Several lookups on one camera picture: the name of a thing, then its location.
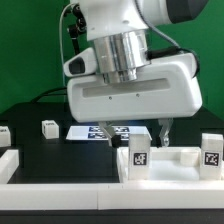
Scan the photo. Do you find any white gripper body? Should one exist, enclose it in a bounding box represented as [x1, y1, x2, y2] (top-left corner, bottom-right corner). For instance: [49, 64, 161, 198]
[67, 53, 202, 122]

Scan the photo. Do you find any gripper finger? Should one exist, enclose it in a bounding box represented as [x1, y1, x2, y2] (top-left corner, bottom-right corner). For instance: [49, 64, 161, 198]
[99, 121, 121, 148]
[158, 118, 173, 147]

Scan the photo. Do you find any white square tabletop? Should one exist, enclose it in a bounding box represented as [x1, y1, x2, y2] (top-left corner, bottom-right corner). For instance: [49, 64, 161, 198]
[117, 147, 224, 182]

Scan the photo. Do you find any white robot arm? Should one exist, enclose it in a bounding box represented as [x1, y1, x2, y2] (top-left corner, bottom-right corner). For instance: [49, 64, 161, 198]
[64, 0, 208, 148]

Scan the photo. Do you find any white front fence bar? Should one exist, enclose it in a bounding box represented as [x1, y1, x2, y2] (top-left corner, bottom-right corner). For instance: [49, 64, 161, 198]
[0, 181, 224, 211]

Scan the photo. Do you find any white fence bar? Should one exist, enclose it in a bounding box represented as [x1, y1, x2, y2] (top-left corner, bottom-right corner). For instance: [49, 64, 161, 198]
[0, 181, 224, 211]
[0, 149, 19, 184]

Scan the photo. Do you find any white left fence bar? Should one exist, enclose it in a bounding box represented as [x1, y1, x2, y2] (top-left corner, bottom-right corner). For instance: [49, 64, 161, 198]
[0, 149, 19, 184]

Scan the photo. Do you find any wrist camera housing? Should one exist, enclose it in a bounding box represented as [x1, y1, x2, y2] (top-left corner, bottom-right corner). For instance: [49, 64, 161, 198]
[63, 47, 100, 78]

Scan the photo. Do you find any black cable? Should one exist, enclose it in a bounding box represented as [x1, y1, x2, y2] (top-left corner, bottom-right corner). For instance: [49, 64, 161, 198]
[30, 87, 68, 103]

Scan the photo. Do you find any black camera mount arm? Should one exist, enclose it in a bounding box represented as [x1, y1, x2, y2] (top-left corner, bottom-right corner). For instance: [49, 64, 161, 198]
[68, 3, 86, 54]

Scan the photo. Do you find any white cable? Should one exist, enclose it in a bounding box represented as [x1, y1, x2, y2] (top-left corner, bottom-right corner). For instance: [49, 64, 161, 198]
[58, 2, 81, 88]

